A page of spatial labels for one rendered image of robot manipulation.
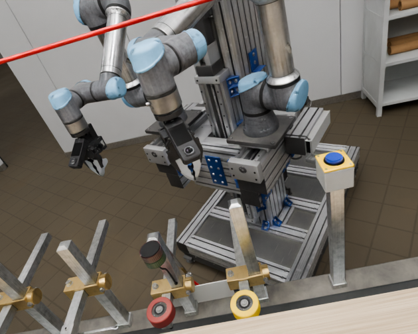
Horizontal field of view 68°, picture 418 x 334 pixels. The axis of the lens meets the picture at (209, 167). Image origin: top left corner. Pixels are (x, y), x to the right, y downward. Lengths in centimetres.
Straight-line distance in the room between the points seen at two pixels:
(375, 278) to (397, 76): 283
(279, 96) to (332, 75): 244
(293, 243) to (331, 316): 105
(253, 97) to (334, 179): 53
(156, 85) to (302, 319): 67
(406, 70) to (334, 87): 69
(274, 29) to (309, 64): 241
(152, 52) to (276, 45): 50
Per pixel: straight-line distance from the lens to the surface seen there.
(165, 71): 69
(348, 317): 91
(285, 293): 117
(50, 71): 385
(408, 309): 94
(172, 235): 123
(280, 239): 194
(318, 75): 351
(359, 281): 120
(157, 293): 108
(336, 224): 93
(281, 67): 109
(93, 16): 145
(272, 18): 104
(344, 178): 80
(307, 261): 183
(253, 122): 125
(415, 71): 385
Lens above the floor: 171
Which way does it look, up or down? 35 degrees down
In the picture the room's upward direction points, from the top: 18 degrees counter-clockwise
